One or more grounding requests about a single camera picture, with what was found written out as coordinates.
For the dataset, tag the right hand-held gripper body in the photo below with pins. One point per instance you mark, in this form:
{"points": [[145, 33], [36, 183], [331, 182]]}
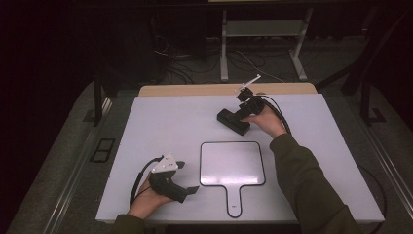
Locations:
{"points": [[251, 104]]}

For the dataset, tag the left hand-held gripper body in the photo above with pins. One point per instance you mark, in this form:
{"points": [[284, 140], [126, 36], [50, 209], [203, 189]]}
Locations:
{"points": [[167, 185]]}

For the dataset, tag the black whiteboard eraser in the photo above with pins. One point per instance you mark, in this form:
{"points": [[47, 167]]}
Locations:
{"points": [[232, 122]]}

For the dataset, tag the small paddle-shaped whiteboard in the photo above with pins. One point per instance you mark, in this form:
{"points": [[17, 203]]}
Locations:
{"points": [[231, 164]]}

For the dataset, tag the person's right hand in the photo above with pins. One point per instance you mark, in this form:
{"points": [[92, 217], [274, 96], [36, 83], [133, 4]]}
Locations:
{"points": [[269, 122]]}

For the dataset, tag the person's left hand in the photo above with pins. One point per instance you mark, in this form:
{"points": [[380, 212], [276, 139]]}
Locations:
{"points": [[146, 201]]}

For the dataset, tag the wooden table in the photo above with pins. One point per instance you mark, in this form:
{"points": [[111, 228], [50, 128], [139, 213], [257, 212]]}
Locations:
{"points": [[195, 89]]}

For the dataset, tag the white metal stand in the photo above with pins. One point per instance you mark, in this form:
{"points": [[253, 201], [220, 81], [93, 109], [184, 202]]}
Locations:
{"points": [[263, 28]]}

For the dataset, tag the black metal stand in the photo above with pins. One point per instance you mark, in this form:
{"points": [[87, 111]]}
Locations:
{"points": [[97, 104], [365, 104]]}

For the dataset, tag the black rectangular floor frame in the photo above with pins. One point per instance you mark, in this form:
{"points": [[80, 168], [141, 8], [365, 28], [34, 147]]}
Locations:
{"points": [[102, 150]]}

